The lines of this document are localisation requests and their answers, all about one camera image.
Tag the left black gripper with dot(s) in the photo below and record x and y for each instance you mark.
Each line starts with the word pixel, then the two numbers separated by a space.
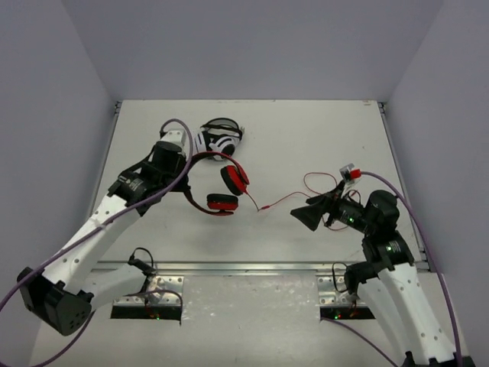
pixel 177 177

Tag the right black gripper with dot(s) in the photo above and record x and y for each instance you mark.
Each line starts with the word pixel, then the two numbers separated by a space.
pixel 311 214

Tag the red black headphones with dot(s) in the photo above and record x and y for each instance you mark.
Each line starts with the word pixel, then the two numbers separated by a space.
pixel 233 176

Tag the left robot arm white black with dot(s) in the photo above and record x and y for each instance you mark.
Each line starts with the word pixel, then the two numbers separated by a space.
pixel 60 292

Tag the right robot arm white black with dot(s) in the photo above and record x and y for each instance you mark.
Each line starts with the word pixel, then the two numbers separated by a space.
pixel 387 280

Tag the white black headphones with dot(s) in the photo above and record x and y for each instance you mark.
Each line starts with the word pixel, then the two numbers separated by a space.
pixel 222 135

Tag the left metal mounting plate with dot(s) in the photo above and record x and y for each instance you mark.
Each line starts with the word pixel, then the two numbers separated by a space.
pixel 164 290

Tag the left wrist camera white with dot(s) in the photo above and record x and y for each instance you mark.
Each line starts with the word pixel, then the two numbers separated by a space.
pixel 175 140

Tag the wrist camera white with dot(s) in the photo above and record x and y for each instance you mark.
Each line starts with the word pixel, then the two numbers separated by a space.
pixel 175 140
pixel 350 175

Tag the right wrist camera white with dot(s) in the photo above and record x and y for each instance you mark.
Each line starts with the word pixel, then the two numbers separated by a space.
pixel 350 175

